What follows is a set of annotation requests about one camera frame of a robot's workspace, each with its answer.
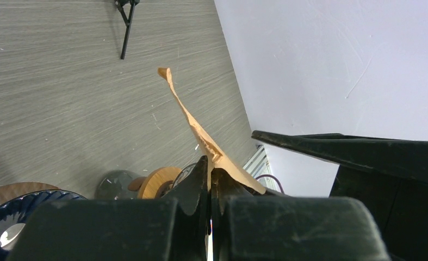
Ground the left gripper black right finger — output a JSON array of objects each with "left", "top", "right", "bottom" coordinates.
[{"left": 211, "top": 169, "right": 390, "bottom": 260}]

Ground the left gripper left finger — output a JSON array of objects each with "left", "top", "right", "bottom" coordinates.
[{"left": 8, "top": 156, "right": 208, "bottom": 260}]

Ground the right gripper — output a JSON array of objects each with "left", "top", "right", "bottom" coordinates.
[{"left": 252, "top": 130, "right": 428, "bottom": 260}]

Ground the brown paper coffee filter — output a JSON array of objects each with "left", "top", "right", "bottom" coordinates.
[{"left": 158, "top": 67, "right": 266, "bottom": 195}]

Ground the dark glass carafe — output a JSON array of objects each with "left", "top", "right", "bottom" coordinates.
[{"left": 94, "top": 170, "right": 141, "bottom": 200}]

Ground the blue ribbed dripper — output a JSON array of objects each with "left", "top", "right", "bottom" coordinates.
[{"left": 0, "top": 190, "right": 85, "bottom": 260}]

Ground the dark wooden dripper ring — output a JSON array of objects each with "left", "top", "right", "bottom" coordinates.
[{"left": 0, "top": 182, "right": 61, "bottom": 217}]

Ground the grey ribbed dripper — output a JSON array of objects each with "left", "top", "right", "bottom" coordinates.
[{"left": 160, "top": 163, "right": 196, "bottom": 196}]

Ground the black microphone tripod stand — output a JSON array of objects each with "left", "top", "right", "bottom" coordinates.
[{"left": 114, "top": 0, "right": 140, "bottom": 60}]

